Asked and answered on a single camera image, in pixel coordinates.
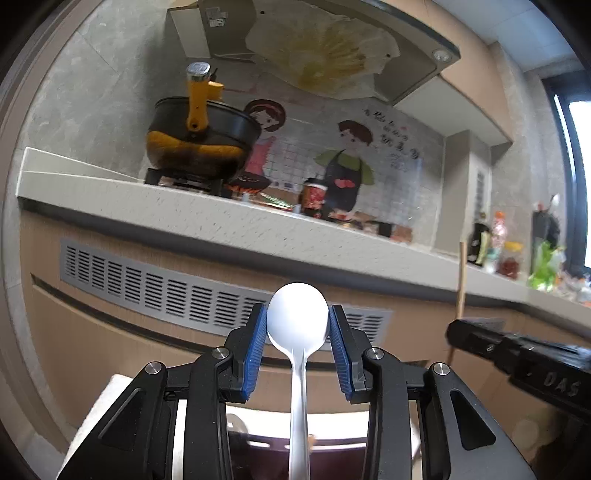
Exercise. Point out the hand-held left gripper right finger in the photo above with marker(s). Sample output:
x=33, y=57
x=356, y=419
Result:
x=339, y=360

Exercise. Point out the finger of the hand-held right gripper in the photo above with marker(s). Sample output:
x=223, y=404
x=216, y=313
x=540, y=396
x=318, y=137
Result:
x=480, y=339

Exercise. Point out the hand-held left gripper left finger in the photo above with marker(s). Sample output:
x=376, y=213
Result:
x=256, y=355

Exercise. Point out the white plastic spoon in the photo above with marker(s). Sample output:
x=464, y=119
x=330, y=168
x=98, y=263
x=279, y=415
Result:
x=298, y=318

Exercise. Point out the wooden chopstick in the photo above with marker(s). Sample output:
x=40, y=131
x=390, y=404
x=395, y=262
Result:
x=461, y=277

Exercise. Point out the dark red utensil box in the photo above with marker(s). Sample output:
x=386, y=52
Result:
x=337, y=464

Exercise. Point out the shiny metal spoon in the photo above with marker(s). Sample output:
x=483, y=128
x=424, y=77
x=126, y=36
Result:
x=235, y=422

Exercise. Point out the jar with red contents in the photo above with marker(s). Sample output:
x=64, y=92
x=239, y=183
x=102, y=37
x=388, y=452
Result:
x=512, y=263

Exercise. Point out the dark glass bottle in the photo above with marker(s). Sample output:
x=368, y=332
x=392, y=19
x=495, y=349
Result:
x=479, y=244

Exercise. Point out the green bag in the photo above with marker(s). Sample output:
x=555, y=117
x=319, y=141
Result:
x=547, y=270

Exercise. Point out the clear bottle red cap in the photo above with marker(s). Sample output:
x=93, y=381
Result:
x=499, y=240

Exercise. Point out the long grey vent grille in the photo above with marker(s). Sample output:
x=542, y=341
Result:
x=161, y=290

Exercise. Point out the wooden kitchen cabinet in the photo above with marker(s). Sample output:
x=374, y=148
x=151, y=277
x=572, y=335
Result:
x=92, y=350

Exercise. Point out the red paper cup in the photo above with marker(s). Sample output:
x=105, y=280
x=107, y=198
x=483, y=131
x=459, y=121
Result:
x=315, y=196

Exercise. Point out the window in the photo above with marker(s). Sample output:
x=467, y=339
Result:
x=577, y=184

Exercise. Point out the black stove burner grate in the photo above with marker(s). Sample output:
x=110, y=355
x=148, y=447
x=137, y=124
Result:
x=184, y=180

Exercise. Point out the black yellow frying pan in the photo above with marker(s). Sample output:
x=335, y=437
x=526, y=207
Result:
x=203, y=134

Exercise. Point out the grey range hood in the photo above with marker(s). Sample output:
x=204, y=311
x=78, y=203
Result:
x=415, y=55

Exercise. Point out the cartoon wall poster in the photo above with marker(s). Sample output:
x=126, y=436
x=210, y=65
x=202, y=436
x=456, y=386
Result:
x=392, y=184

